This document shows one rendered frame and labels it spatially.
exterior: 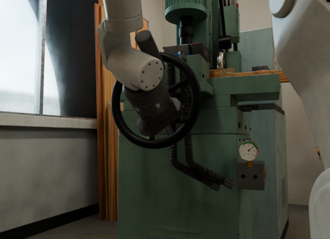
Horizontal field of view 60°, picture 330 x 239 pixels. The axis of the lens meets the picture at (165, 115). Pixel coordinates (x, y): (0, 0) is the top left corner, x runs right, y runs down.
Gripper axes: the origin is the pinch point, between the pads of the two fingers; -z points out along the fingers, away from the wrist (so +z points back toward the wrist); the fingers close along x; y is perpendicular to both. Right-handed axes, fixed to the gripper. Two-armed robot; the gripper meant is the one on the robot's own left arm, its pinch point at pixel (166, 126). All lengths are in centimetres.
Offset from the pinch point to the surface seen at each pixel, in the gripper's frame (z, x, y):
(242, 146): -19.4, 16.0, -8.6
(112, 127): -121, -23, 127
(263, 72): -14.6, 37.8, 5.5
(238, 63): -34, 46, 31
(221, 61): -28, 38, 32
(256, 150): -19.9, 18.2, -12.0
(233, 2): -28, 68, 59
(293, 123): -223, 132, 73
